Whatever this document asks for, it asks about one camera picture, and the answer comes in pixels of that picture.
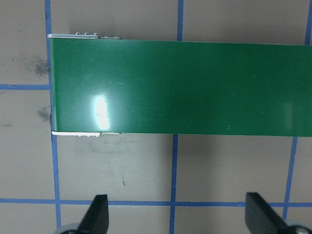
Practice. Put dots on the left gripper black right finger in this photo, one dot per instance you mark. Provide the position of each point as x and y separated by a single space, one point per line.
260 218

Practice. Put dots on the green conveyor belt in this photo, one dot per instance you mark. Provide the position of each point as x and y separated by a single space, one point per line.
112 86

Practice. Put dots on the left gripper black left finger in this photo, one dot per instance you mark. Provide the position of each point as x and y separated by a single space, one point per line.
96 219

